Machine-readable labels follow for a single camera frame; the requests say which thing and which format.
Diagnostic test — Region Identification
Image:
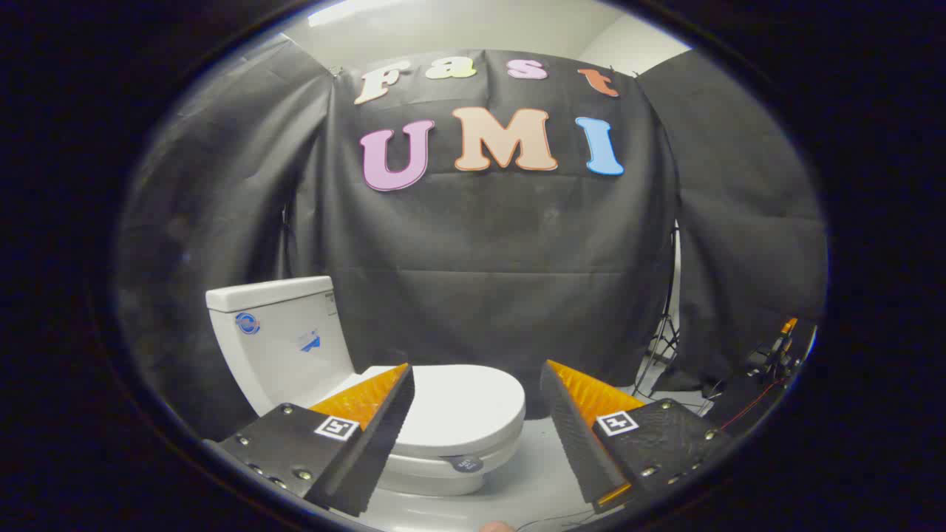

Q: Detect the black tripod stand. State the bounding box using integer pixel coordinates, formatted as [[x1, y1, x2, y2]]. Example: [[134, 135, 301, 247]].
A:
[[634, 222, 682, 400]]

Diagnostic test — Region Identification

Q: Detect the dark equipment with orange part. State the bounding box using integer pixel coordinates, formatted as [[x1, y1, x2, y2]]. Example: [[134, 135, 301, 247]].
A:
[[706, 318, 818, 438]]

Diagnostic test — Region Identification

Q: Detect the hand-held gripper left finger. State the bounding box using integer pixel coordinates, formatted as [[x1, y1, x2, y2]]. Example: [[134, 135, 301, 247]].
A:
[[214, 362, 416, 518]]

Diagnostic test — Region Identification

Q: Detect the black backdrop cloth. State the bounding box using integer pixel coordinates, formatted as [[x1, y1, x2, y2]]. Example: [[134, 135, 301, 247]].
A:
[[115, 33, 828, 444]]

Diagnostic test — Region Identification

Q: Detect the white toilet lid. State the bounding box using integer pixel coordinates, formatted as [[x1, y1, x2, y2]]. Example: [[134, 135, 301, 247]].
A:
[[355, 364, 527, 474]]

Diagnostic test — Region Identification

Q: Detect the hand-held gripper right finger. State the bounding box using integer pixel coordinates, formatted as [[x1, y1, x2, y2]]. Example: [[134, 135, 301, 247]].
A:
[[540, 360, 732, 514]]

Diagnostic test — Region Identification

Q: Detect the white toilet with tank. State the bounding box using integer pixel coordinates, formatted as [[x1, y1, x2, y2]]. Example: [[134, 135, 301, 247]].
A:
[[205, 276, 527, 497]]

